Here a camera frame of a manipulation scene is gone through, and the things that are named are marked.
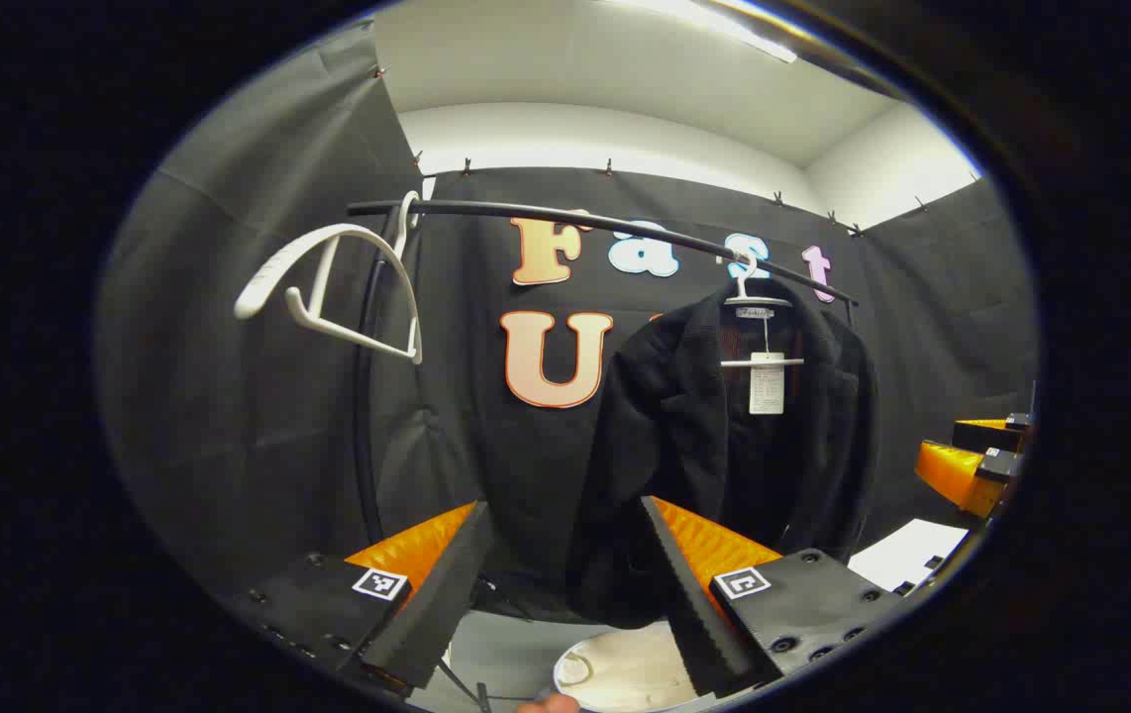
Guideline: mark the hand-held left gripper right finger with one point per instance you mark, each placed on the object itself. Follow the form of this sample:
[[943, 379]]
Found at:
[[689, 614]]

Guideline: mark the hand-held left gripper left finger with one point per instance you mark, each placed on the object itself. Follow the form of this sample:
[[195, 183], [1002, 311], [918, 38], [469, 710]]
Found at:
[[447, 594]]

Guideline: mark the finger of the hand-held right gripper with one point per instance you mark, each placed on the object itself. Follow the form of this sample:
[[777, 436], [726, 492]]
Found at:
[[991, 434], [962, 475]]

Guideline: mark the white laundry hamper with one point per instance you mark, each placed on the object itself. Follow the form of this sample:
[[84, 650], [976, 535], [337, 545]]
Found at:
[[625, 673]]

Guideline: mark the black knit jacket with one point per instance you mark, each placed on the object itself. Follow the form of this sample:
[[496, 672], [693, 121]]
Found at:
[[665, 426]]

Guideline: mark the white plastic hanger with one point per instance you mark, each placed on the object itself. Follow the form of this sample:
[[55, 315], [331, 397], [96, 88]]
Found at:
[[762, 362], [263, 282]]

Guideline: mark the black clothes rack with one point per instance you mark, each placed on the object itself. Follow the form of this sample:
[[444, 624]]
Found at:
[[486, 207]]

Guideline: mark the white board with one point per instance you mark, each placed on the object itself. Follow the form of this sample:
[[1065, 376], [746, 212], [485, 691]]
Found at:
[[907, 555]]

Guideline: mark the white paper garment tag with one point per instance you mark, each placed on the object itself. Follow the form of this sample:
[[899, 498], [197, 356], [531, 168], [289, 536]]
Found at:
[[767, 386]]

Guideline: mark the black backdrop cloth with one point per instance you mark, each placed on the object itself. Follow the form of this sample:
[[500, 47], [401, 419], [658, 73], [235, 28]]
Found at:
[[258, 396]]

